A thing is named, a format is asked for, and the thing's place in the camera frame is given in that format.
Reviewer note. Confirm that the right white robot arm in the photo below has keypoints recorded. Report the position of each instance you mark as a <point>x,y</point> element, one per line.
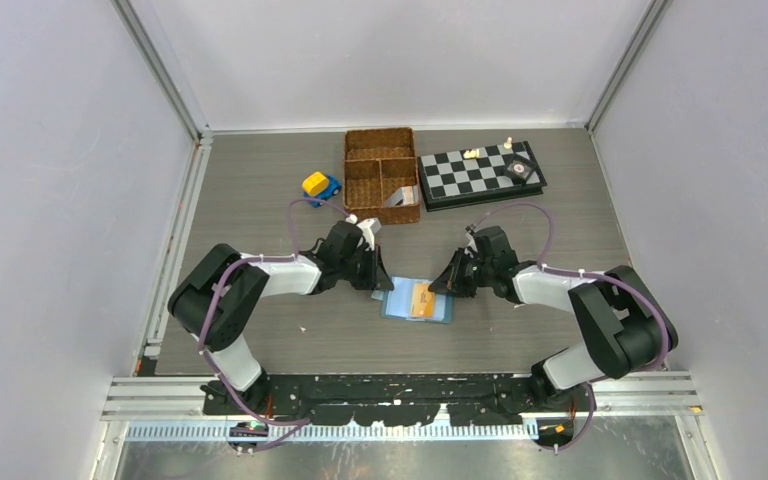
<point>623,328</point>

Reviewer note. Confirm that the black square box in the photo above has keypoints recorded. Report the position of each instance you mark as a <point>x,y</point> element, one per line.
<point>520,171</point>

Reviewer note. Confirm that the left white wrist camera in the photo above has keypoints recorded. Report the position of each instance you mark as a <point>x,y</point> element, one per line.
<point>368,227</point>

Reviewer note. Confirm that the brown wicker basket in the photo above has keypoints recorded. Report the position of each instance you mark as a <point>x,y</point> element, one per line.
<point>376,163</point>

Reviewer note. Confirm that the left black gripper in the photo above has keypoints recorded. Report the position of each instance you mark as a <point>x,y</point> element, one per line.
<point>376,278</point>

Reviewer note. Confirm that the cards in basket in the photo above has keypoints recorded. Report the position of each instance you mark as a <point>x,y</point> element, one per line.
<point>404,196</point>

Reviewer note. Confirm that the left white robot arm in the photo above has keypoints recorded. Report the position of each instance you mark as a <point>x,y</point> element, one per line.
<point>216,299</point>

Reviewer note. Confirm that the blue card holder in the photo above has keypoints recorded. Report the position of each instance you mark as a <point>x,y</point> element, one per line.
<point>395,303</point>

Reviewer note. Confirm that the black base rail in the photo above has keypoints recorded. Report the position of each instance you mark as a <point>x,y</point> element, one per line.
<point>394,400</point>

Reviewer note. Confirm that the cream chess piece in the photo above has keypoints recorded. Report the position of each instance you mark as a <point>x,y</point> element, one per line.
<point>471,154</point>

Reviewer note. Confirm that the blue yellow toy car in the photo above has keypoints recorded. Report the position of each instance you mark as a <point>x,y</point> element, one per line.
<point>321,187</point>

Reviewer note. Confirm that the black white chessboard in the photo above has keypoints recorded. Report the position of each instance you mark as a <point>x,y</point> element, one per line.
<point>449,181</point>

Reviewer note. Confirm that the orange credit card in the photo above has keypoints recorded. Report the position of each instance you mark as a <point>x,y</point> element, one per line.
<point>422,304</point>

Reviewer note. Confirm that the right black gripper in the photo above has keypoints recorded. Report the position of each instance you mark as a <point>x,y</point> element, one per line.
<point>451,281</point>

